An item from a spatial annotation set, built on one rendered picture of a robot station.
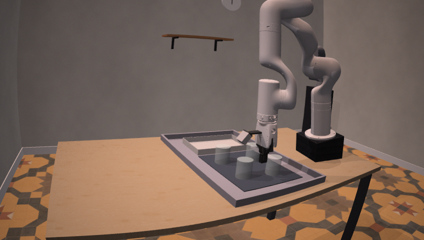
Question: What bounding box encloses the clear glass jar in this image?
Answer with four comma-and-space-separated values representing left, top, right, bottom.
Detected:
245, 142, 260, 162
265, 154, 282, 176
214, 144, 231, 165
235, 156, 254, 180

